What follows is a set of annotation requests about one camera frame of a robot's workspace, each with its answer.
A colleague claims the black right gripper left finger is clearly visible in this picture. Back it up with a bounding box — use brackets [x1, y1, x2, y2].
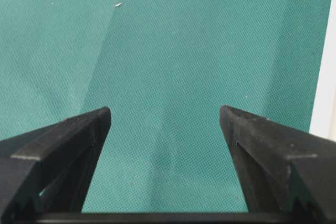
[1, 107, 111, 223]

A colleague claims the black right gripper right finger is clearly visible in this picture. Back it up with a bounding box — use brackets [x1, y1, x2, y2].
[219, 105, 335, 223]

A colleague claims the white plastic tray case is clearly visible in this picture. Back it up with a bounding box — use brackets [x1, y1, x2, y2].
[309, 0, 335, 141]

